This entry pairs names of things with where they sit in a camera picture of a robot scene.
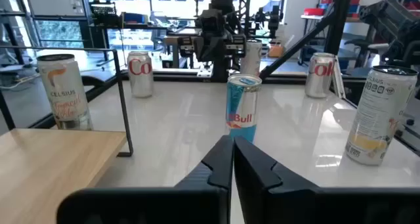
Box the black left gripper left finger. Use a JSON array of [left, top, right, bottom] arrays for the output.
[[56, 135, 234, 224]]

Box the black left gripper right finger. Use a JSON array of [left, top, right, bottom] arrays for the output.
[[233, 135, 420, 224]]

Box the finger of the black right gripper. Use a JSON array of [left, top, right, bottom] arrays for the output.
[[196, 39, 213, 62], [211, 39, 227, 62]]

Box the white Celsius can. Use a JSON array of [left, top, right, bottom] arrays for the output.
[[240, 39, 263, 77]]

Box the blue silver Red Bull can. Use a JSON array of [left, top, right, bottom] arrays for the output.
[[225, 74, 263, 145]]

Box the silver Diet Coke can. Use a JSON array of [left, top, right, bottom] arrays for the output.
[[304, 52, 336, 99], [127, 51, 154, 99]]

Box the Celsius Tropical Vibe can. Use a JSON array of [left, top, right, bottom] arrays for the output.
[[345, 65, 419, 167], [36, 53, 93, 131]]

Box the orange box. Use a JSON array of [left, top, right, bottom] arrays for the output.
[[268, 42, 285, 58]]

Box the blue box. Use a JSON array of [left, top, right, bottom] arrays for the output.
[[123, 12, 147, 24]]

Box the red storage bin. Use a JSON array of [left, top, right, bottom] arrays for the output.
[[303, 7, 326, 16]]

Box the black mesh crate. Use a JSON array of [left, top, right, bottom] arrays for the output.
[[89, 0, 119, 27]]

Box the black office chair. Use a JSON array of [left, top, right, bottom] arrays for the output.
[[343, 38, 390, 69]]

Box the black wire frame tray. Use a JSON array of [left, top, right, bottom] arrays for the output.
[[0, 45, 134, 224]]

